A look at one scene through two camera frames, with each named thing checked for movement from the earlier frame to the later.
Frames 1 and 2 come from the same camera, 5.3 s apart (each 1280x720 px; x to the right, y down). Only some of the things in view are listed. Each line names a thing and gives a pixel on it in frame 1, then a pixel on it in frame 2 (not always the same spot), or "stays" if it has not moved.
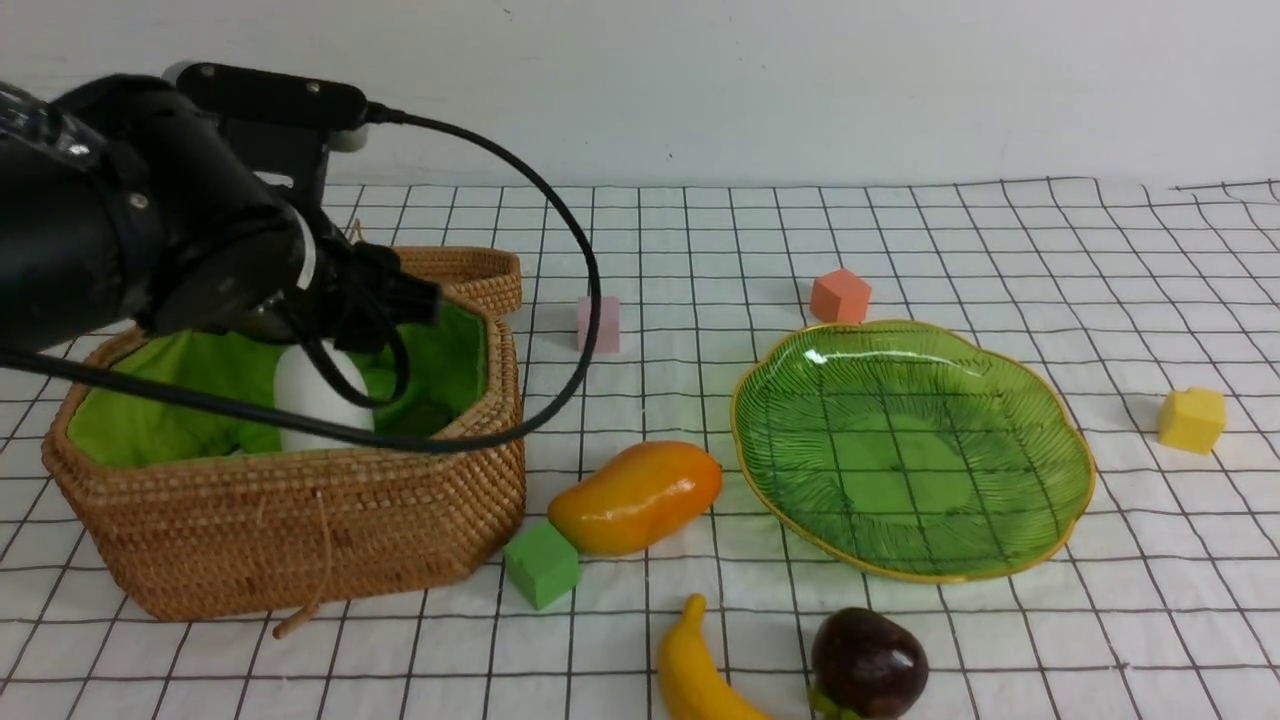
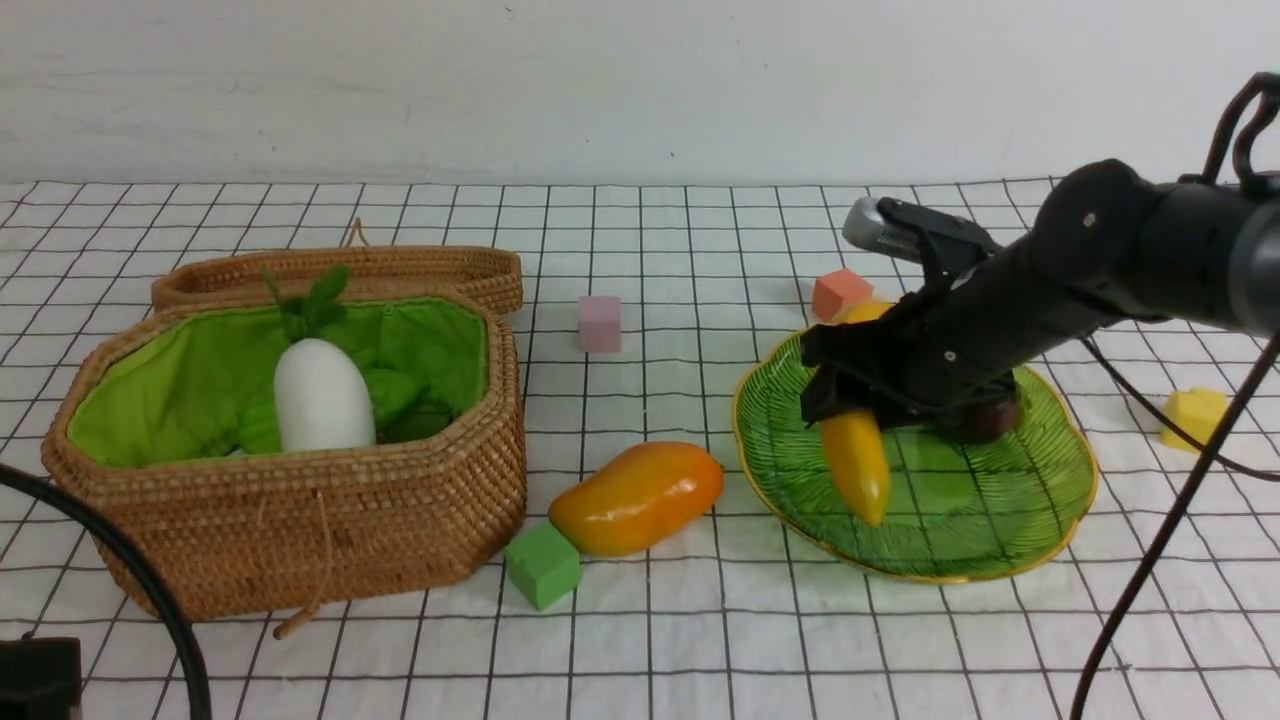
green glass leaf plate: (914, 450) stays
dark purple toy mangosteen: (865, 665) -> (986, 424)
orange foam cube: (840, 296) stays
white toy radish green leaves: (301, 388) stays
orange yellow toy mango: (637, 493) stays
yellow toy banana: (694, 681) -> (856, 443)
